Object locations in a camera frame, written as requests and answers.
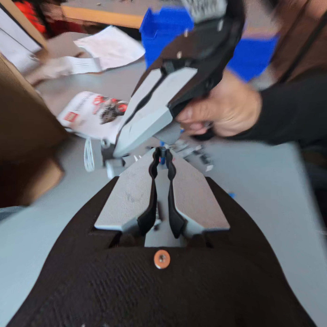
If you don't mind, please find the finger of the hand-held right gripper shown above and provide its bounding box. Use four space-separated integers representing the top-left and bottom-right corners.
112 67 199 157
116 69 164 138

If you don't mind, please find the brown jacket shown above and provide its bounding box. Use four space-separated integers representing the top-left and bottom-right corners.
268 0 327 85

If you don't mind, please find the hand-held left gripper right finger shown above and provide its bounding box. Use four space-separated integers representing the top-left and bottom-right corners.
166 149 230 239

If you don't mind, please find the person's right forearm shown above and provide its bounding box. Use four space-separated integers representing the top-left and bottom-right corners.
227 73 327 149

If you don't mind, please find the red object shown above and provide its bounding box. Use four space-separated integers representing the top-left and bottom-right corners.
14 0 47 34

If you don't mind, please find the white paper sheet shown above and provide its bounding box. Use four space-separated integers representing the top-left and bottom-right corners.
26 56 103 86
74 26 146 73

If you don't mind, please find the white board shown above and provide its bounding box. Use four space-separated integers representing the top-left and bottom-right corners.
0 8 42 73

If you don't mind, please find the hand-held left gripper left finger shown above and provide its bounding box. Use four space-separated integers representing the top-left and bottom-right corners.
94 148 158 237

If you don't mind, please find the pile of grey lego pieces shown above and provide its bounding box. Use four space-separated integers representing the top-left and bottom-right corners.
146 139 215 172

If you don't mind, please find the blue plastic bin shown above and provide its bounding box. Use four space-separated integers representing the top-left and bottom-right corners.
139 6 280 82

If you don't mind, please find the cardboard lego box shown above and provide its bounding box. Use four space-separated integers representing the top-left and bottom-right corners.
0 52 69 208

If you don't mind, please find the person's right hand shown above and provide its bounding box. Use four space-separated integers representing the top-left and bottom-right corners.
176 70 263 138

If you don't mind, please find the grey lego beam assembly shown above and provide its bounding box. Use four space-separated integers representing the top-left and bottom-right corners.
100 138 139 179

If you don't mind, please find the lego instruction booklet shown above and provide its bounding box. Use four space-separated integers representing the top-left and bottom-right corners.
57 91 129 145

